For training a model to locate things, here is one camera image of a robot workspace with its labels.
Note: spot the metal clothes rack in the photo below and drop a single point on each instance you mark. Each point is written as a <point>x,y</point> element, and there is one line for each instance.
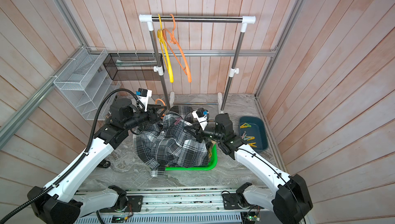
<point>159,69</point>

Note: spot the green plastic basket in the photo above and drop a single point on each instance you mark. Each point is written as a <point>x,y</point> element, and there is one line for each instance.
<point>207,163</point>

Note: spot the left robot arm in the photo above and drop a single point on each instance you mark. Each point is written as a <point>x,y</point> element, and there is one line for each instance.
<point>106,140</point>

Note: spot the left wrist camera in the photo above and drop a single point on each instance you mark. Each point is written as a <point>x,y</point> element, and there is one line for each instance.
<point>144,95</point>

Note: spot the yellow plastic hanger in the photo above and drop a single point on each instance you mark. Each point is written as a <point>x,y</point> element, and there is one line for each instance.
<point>164,51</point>

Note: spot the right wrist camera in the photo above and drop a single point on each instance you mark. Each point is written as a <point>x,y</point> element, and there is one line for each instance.
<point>201,115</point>

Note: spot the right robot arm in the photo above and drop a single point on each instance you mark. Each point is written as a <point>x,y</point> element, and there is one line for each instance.
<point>286,195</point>

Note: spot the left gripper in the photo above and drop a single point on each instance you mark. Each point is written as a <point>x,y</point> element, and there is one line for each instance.
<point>156,117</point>

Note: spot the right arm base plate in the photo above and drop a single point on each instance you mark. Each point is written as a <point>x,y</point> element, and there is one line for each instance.
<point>235,201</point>

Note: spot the yellow clothespin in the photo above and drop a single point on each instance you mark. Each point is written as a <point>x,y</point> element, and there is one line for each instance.
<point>245,125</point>
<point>253,145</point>

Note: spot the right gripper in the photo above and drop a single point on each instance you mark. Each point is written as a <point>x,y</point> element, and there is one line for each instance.
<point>200,134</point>

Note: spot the black mesh shelf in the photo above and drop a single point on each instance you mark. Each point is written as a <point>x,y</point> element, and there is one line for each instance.
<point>131,66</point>

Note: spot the aluminium front rail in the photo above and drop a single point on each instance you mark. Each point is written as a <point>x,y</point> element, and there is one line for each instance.
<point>182,201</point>

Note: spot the yellow clothespin in tray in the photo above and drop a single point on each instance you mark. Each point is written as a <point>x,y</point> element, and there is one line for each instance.
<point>245,125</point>

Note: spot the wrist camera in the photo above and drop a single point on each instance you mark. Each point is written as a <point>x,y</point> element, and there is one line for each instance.
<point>201,115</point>
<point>144,95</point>

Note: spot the white wire shelf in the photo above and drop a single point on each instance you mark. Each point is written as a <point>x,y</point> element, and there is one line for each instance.
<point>85,82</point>

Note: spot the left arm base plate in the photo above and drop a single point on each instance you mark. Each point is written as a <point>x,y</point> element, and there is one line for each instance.
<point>133,204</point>

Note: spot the dark teal tray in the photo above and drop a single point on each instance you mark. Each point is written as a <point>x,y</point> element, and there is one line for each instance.
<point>257,130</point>

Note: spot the grey plaid shirt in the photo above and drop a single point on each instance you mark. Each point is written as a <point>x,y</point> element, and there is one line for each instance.
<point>165,144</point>

